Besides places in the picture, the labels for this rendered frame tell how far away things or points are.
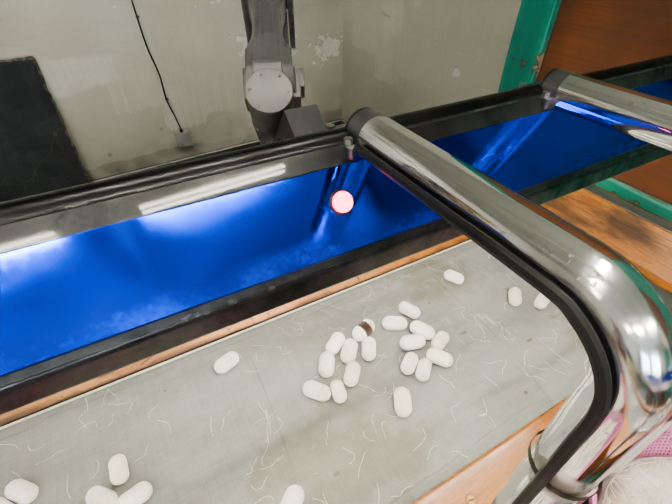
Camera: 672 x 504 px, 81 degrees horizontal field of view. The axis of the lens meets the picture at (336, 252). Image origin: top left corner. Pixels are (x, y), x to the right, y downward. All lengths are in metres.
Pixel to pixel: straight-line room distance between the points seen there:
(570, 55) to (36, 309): 0.78
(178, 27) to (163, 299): 2.25
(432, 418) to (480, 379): 0.09
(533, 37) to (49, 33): 2.00
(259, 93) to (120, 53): 1.89
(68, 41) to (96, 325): 2.18
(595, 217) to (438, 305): 0.29
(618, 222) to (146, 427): 0.72
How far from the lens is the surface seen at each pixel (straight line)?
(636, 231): 0.74
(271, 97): 0.51
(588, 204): 0.76
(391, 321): 0.57
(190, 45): 2.43
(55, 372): 0.20
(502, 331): 0.63
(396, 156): 0.18
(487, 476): 0.48
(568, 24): 0.82
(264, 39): 0.67
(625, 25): 0.77
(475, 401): 0.55
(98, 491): 0.52
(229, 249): 0.19
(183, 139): 2.49
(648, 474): 0.60
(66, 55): 2.35
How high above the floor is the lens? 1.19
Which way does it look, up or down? 40 degrees down
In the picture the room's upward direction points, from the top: straight up
